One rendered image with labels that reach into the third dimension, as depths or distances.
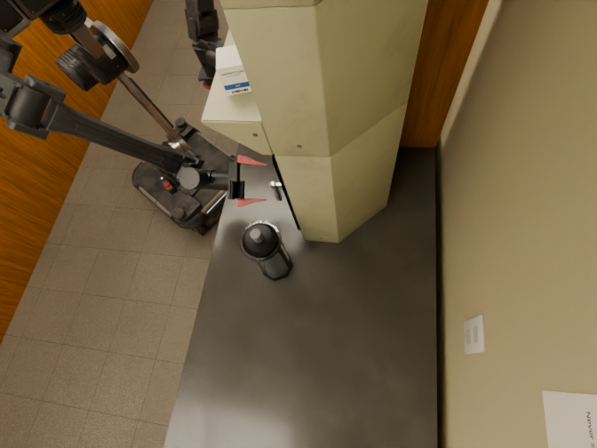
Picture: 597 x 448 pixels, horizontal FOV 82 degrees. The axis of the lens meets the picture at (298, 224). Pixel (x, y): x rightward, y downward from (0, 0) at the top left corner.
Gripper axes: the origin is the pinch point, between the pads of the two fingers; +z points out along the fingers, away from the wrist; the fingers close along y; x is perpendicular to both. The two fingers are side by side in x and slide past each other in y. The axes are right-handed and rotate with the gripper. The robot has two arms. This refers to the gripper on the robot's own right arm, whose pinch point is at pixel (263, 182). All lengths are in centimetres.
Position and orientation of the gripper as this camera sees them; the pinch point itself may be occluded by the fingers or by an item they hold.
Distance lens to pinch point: 97.9
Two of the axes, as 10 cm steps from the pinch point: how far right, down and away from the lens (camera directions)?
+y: 0.5, -9.9, -1.4
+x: 1.7, -1.3, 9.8
